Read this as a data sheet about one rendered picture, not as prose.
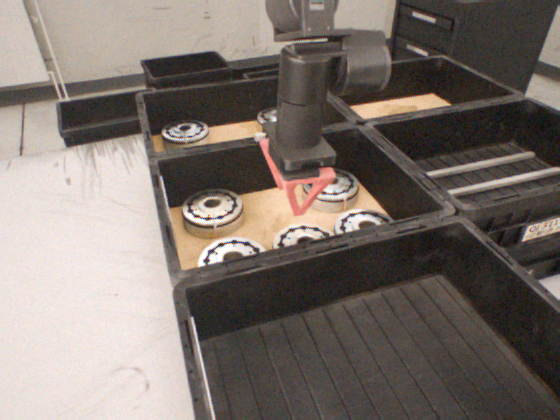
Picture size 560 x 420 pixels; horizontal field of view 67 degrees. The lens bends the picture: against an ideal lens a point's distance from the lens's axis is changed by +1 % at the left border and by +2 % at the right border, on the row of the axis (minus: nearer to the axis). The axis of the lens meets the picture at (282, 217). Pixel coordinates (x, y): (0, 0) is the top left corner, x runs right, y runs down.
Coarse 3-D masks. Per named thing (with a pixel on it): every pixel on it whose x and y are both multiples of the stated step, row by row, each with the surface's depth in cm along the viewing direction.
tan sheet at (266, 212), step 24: (264, 192) 80; (360, 192) 80; (264, 216) 74; (288, 216) 74; (312, 216) 74; (336, 216) 74; (192, 240) 69; (216, 240) 69; (264, 240) 69; (192, 264) 65
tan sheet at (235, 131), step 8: (216, 128) 101; (224, 128) 101; (232, 128) 101; (240, 128) 101; (248, 128) 101; (256, 128) 101; (152, 136) 98; (160, 136) 98; (216, 136) 98; (224, 136) 98; (232, 136) 98; (240, 136) 98; (248, 136) 98; (160, 144) 95
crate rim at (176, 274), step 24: (240, 144) 74; (384, 144) 74; (408, 168) 68; (432, 192) 62; (168, 216) 58; (432, 216) 58; (168, 240) 56; (312, 240) 54; (336, 240) 54; (168, 264) 51; (216, 264) 51; (240, 264) 50
